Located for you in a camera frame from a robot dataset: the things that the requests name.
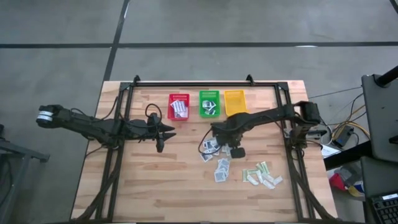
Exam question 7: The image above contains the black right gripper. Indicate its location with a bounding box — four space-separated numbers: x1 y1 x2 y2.
213 121 247 160

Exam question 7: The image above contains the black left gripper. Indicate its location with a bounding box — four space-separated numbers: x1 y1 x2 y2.
136 111 177 154

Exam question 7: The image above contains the yellow plastic basket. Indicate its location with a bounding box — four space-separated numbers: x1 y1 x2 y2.
223 89 249 117

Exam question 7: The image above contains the red plastic basket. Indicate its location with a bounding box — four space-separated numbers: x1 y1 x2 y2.
167 93 191 121

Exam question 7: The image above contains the green plastic basket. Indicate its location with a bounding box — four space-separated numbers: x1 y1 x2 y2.
198 90 221 118

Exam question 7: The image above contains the white paper sheet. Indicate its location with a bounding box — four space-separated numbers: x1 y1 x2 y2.
321 144 342 158

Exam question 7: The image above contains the black power adapter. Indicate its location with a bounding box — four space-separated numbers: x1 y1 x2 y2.
331 125 355 149

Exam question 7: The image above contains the red bag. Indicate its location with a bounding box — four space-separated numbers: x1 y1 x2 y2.
328 173 347 192

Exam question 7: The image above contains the yellow blue item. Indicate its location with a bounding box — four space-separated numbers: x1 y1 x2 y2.
347 181 365 198

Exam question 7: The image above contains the dark grey side table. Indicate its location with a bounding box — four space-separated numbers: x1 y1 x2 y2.
359 155 398 224

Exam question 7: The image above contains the grey metal stand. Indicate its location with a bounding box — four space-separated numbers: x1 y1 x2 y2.
0 123 51 224

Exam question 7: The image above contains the grey desk top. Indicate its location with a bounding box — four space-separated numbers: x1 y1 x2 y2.
360 73 398 164

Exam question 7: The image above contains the black pole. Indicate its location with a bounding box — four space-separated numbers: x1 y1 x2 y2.
374 64 398 88

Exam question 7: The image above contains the black keyboard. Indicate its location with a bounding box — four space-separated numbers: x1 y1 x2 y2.
371 192 398 224

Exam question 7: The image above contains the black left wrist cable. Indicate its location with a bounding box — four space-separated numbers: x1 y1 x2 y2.
144 103 164 126

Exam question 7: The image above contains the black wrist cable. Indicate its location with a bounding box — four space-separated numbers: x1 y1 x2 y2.
197 126 225 156
144 103 164 126

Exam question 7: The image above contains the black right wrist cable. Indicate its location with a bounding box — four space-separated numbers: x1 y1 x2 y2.
197 126 225 156

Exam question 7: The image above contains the black metal table frame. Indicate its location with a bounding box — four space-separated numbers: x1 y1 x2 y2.
70 74 340 224

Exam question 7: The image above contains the thin grey floor cable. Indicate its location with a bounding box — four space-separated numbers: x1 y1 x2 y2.
307 86 363 100

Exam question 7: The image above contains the yellow cable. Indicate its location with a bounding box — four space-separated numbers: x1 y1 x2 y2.
329 104 371 141

